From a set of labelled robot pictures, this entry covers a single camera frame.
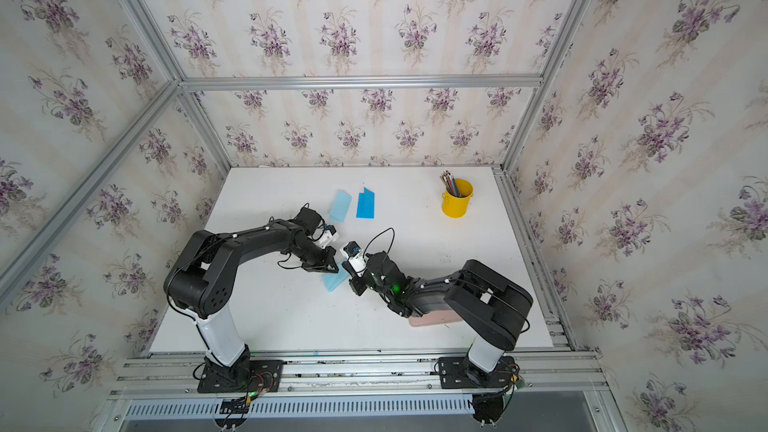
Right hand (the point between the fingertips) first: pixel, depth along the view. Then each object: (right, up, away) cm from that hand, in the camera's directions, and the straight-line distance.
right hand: (347, 264), depth 85 cm
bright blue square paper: (+4, +16, +21) cm, 26 cm away
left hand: (-3, -3, +6) cm, 8 cm away
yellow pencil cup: (+36, +16, +18) cm, 44 cm away
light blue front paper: (-5, -6, +5) cm, 9 cm away
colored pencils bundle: (+32, +24, +11) cm, 42 cm away
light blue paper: (-6, +16, +22) cm, 28 cm away
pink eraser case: (+24, -13, -5) cm, 28 cm away
